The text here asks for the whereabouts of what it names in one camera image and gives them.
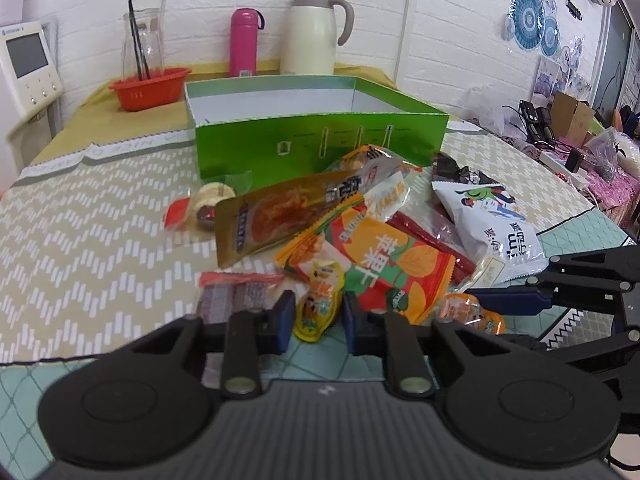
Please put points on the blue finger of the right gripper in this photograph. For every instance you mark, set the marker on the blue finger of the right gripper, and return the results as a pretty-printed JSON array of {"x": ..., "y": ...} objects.
[{"x": 515, "y": 298}]

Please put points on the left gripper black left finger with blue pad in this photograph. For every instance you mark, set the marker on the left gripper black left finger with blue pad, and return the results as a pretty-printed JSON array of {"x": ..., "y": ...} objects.
[{"x": 152, "y": 398}]

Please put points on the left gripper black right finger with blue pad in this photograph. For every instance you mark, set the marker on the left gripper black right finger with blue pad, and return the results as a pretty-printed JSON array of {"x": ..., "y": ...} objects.
[{"x": 504, "y": 396}]

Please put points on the white cartoon snack bag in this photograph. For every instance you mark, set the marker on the white cartoon snack bag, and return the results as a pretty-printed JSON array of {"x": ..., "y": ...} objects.
[{"x": 490, "y": 223}]

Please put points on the dark red snack packet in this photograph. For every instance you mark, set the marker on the dark red snack packet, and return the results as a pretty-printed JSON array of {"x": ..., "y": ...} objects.
[{"x": 463, "y": 266}]

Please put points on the clear red-edged jerky packet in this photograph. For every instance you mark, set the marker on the clear red-edged jerky packet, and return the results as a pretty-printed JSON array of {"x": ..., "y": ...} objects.
[{"x": 223, "y": 294}]

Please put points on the yellow jelly cup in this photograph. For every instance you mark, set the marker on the yellow jelly cup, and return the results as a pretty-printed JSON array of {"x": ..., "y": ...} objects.
[{"x": 318, "y": 308}]

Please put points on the round cookie red wrapper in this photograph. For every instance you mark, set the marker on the round cookie red wrapper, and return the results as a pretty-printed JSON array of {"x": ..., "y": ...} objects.
[{"x": 196, "y": 213}]

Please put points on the gold spicy snack packet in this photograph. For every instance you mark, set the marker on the gold spicy snack packet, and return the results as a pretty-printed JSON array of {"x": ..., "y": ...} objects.
[{"x": 259, "y": 219}]

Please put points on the orange green chinese snack bag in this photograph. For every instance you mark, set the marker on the orange green chinese snack bag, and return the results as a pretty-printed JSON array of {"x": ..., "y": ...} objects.
[{"x": 386, "y": 268}]

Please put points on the patterned tablecloth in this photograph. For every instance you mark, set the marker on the patterned tablecloth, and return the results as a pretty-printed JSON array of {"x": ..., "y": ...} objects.
[{"x": 86, "y": 265}]

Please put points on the white power strip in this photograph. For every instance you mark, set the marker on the white power strip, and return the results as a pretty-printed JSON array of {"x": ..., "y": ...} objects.
[{"x": 577, "y": 178}]

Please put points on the brown cardboard box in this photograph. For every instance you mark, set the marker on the brown cardboard box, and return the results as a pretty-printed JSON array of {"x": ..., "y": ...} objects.
[{"x": 570, "y": 119}]

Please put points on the blue paper fan decoration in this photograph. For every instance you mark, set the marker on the blue paper fan decoration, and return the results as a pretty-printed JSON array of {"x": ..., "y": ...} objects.
[{"x": 527, "y": 17}]

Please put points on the green cardboard box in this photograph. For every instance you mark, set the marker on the green cardboard box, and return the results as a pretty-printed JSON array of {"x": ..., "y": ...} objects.
[{"x": 282, "y": 127}]

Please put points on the red plastic basket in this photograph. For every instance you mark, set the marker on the red plastic basket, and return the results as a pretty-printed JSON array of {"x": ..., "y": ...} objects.
[{"x": 162, "y": 89}]

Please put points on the cream thermos jug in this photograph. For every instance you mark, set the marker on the cream thermos jug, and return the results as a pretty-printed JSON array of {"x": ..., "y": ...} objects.
[{"x": 313, "y": 31}]

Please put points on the black chopsticks pair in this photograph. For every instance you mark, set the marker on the black chopsticks pair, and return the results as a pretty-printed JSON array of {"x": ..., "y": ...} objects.
[{"x": 142, "y": 66}]

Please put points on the white water dispenser machine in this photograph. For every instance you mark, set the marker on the white water dispenser machine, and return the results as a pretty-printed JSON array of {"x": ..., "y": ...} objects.
[{"x": 29, "y": 85}]

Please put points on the pink thermos bottle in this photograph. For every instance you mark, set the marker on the pink thermos bottle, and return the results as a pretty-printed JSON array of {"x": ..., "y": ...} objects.
[{"x": 244, "y": 27}]

